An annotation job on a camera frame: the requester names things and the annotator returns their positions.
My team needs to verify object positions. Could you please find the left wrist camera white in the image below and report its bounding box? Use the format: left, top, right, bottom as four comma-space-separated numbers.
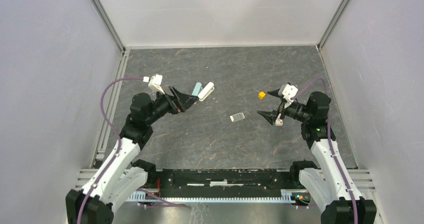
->
148, 74, 165, 94

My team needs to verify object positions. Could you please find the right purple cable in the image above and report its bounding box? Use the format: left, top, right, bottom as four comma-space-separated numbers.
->
290, 77, 359, 224

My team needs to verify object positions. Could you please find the staple box grey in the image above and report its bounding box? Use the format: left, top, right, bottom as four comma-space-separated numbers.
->
230, 112, 246, 123

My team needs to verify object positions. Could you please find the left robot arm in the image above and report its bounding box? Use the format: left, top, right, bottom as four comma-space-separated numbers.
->
65, 86, 199, 224

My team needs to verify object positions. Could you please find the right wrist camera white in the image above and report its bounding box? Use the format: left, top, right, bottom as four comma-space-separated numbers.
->
277, 83, 298, 109

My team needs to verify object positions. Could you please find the white cable tray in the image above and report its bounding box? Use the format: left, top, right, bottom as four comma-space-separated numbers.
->
125, 190, 311, 205

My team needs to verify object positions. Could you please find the light blue stapler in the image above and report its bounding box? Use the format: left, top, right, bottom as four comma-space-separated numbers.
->
191, 82, 203, 96

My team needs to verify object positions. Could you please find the yellow cube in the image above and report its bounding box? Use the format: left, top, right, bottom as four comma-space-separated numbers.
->
258, 91, 267, 100

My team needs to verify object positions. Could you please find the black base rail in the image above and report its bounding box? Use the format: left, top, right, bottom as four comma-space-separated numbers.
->
141, 168, 305, 199

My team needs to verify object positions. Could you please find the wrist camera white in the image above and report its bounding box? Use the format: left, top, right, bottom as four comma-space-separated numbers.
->
277, 83, 298, 109
148, 74, 165, 94

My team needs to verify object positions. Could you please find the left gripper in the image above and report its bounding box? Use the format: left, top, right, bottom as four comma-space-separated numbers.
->
146, 85, 199, 125

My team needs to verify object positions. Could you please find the white stapler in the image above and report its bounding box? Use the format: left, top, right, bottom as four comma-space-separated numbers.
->
198, 82, 215, 102

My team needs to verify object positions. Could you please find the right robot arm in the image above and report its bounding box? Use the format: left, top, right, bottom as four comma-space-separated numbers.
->
258, 84, 378, 224

